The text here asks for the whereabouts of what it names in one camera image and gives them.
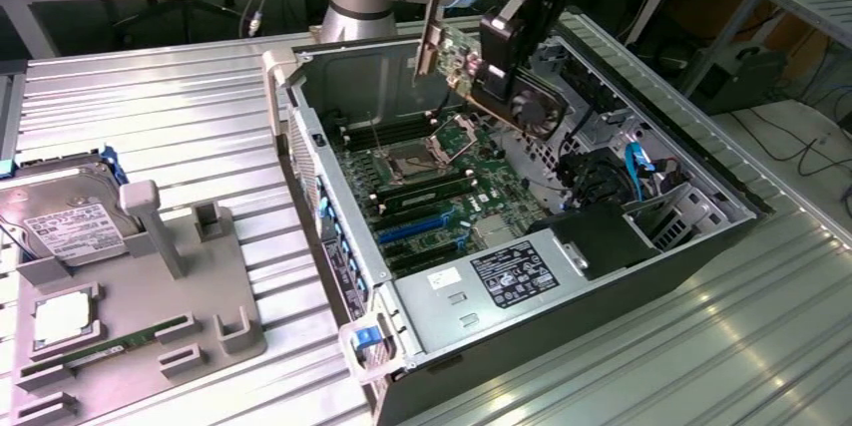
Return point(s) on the blue disk carrier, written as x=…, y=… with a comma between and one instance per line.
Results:
x=111, y=166

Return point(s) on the metal slat side table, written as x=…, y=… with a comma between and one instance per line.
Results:
x=813, y=2

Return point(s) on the green loose RAM stick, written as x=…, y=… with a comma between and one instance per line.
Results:
x=101, y=350

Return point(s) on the green graphics card with fan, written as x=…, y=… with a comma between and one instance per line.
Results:
x=533, y=109

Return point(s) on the green Dell motherboard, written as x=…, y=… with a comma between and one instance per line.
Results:
x=493, y=181

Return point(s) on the black plastic shroud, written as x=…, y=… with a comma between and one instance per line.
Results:
x=599, y=236

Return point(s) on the silver hard disk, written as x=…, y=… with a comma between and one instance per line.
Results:
x=61, y=216

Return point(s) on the blue expansion slot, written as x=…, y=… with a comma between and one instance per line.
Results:
x=413, y=227

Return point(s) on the grey parts rack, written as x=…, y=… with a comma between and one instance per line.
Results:
x=201, y=286

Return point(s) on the open black PC case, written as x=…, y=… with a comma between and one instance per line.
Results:
x=599, y=346

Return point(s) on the black RAM slot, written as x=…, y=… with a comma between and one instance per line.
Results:
x=390, y=130
x=398, y=142
x=418, y=181
x=393, y=136
x=383, y=125
x=422, y=188
x=426, y=195

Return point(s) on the CPU socket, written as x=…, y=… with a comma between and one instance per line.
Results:
x=406, y=164

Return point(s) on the installed RAM stick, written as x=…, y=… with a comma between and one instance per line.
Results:
x=426, y=199

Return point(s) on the thin locking lever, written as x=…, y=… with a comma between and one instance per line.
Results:
x=377, y=134

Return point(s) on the metal socket cover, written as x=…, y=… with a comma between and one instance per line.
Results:
x=433, y=142

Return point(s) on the grey power supply unit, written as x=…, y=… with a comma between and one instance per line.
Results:
x=453, y=306

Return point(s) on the silver CPU chip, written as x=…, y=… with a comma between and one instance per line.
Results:
x=63, y=318

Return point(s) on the silver chipset heatsink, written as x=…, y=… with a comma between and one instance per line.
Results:
x=499, y=231

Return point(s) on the black equipment box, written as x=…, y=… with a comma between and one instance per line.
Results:
x=753, y=82

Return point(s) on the metal disk bay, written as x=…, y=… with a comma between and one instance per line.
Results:
x=673, y=226

